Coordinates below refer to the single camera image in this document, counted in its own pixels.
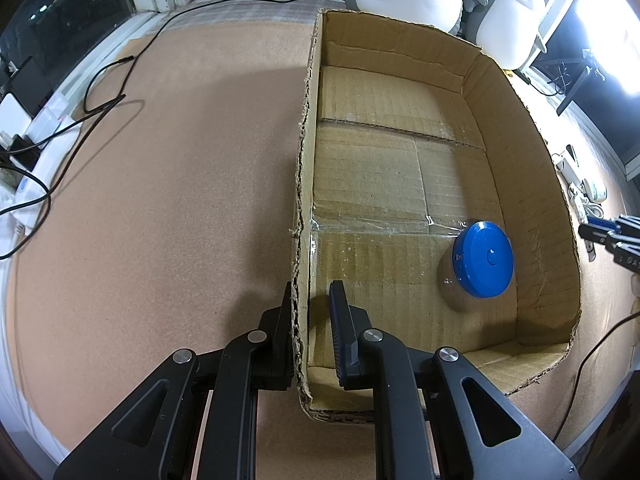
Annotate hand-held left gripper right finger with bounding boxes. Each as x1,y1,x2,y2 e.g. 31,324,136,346
327,281,581,480

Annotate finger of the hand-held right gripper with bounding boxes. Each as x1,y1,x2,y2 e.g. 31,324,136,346
578,225,640,273
587,214,640,233

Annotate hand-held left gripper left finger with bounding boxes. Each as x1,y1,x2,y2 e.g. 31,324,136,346
52,282,294,480

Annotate cardboard box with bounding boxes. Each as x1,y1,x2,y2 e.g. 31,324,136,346
290,8,584,423

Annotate white power strip with plugs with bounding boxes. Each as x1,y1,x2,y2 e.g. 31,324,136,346
552,144,609,222

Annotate blue round tape measure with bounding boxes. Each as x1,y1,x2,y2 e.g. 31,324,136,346
452,220,515,299

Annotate black tripod stand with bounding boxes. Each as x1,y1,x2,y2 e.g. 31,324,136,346
555,47,609,117

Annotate bright lamp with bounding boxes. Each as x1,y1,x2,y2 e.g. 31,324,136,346
575,0,640,98

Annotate small penguin plush toy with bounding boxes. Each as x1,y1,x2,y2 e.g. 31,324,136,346
475,0,546,71

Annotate white power adapters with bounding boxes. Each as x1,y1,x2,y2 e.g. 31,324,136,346
20,92,73,148

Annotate black device box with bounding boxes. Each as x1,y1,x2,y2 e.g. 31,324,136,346
0,57,54,117

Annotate thin black cable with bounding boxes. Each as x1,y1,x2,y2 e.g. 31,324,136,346
551,310,640,442

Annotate white rack frame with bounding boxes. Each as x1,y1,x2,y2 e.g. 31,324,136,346
517,0,592,74

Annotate long black cable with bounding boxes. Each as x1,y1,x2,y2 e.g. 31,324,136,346
0,0,211,262

